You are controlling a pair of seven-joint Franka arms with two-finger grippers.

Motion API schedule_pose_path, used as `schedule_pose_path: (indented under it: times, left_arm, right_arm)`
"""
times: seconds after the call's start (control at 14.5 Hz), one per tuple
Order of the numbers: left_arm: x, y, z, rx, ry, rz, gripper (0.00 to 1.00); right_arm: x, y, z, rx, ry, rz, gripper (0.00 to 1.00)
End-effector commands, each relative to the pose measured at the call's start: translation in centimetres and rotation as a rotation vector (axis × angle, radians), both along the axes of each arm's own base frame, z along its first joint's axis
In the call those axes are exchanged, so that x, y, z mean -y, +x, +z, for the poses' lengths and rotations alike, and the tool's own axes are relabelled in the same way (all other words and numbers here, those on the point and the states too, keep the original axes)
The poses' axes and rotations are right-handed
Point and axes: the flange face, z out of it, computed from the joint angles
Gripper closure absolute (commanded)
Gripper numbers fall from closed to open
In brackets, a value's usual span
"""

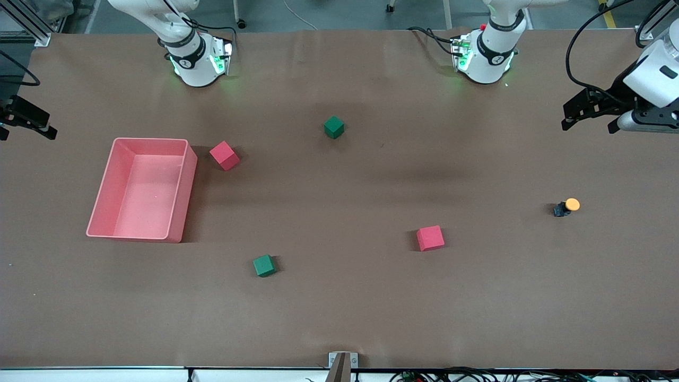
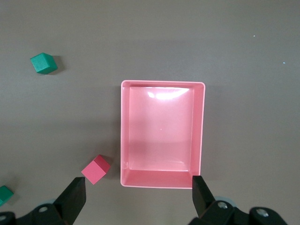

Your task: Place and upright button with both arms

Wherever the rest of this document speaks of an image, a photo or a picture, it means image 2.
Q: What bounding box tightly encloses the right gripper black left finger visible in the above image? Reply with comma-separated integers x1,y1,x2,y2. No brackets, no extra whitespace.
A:
0,177,87,225

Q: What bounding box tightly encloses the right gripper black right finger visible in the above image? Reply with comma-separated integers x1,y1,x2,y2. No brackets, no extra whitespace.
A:
187,175,289,225

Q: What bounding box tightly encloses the pink foam cube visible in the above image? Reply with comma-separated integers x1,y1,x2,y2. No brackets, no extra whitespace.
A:
81,154,111,186

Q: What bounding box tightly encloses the green foam cube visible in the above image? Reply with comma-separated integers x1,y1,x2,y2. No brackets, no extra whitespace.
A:
0,185,15,207
30,52,58,75

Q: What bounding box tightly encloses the pink plastic bin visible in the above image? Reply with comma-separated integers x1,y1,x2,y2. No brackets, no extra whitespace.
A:
120,80,206,189

